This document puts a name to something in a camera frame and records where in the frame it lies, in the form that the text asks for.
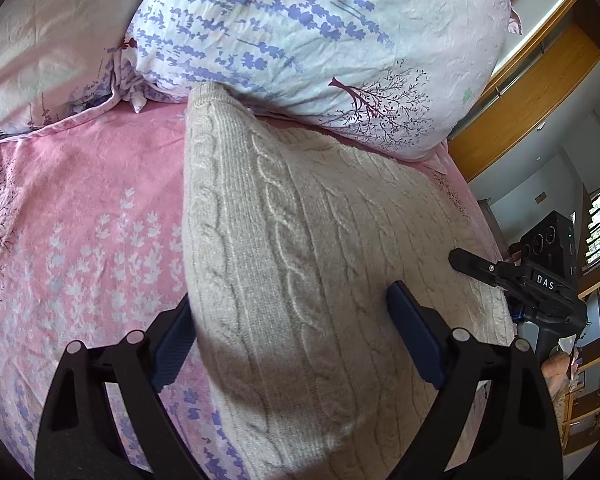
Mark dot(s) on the blue lavender print pillow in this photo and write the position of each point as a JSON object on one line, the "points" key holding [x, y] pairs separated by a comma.
{"points": [[305, 35]]}

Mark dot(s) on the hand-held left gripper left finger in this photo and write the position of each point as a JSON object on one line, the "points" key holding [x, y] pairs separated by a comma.
{"points": [[172, 345]]}

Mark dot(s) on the pink floral bed sheet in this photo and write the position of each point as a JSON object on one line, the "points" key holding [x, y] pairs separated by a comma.
{"points": [[80, 210]]}

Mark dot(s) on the pink floral pillow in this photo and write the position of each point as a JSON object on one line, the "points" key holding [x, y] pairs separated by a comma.
{"points": [[45, 45]]}

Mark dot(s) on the person's right hand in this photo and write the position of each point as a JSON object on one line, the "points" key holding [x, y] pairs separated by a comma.
{"points": [[560, 367]]}

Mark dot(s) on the wall switch plate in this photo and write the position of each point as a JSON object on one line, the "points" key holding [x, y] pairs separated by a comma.
{"points": [[541, 197]]}

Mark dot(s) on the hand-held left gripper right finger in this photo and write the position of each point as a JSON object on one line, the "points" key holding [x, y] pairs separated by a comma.
{"points": [[412, 332]]}

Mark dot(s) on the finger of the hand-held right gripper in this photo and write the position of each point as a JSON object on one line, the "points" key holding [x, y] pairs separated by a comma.
{"points": [[482, 267], [518, 311]]}

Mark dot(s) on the wooden shelf unit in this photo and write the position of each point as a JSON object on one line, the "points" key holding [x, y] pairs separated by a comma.
{"points": [[595, 410]]}

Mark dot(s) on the wooden wardrobe with glass doors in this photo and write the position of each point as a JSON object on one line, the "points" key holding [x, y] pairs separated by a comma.
{"points": [[530, 115]]}

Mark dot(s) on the beige headboard with wooden frame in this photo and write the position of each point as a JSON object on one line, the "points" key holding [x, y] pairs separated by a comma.
{"points": [[535, 15]]}

